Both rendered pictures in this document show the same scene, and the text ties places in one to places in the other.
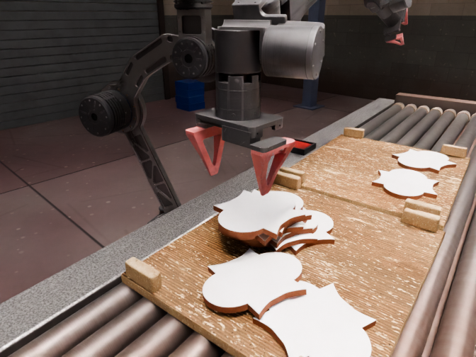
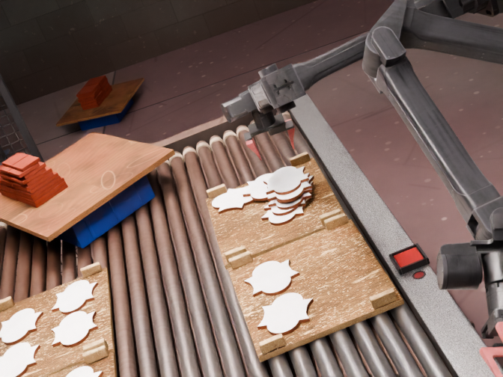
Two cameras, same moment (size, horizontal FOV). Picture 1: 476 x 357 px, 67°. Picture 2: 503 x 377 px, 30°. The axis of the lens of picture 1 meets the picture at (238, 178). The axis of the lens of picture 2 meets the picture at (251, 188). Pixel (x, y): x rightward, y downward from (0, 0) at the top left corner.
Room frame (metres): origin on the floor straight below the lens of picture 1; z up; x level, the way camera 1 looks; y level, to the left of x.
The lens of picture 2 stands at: (2.30, -1.55, 2.20)
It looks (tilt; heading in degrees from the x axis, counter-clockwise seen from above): 27 degrees down; 142
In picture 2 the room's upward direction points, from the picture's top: 21 degrees counter-clockwise
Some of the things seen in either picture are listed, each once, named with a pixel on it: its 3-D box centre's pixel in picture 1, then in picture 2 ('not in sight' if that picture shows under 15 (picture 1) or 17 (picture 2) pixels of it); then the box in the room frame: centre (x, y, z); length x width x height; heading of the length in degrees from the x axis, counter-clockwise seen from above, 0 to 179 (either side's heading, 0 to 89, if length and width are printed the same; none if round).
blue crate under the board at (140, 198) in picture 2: not in sight; (89, 200); (-0.18, -0.26, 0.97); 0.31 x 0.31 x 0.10; 85
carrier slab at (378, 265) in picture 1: (297, 254); (272, 209); (0.47, -0.09, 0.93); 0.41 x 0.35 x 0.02; 142
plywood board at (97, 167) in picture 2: not in sight; (72, 181); (-0.25, -0.25, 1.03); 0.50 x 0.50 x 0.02; 85
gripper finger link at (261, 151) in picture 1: (258, 159); (260, 143); (0.44, -0.03, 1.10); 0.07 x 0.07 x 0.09; 48
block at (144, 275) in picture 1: (143, 274); (299, 159); (0.40, 0.13, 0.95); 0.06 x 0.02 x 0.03; 52
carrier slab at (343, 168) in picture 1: (377, 169); (309, 284); (0.82, -0.34, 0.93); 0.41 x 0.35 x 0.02; 144
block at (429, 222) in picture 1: (421, 219); (236, 253); (0.55, -0.32, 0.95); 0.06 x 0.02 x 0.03; 52
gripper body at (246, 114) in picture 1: (238, 100); (263, 117); (0.47, 0.00, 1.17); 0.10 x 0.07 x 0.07; 48
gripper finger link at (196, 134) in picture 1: (219, 146); (284, 135); (0.49, 0.03, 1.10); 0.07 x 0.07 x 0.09; 48
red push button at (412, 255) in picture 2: (298, 146); (409, 259); (1.00, -0.18, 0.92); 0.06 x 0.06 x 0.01; 53
